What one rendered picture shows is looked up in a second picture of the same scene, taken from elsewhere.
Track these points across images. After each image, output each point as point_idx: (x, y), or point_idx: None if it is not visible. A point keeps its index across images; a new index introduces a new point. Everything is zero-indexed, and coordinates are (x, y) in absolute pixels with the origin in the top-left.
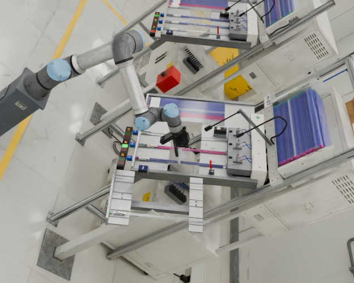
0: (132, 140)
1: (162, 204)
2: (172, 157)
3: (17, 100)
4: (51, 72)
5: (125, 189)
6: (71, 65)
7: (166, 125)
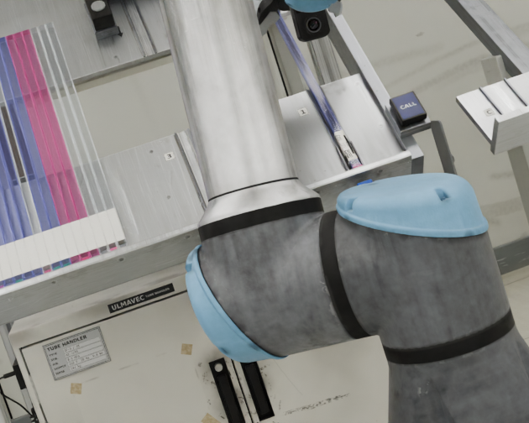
0: None
1: (489, 30)
2: (123, 286)
3: None
4: (475, 199)
5: None
6: (317, 206)
7: (133, 169)
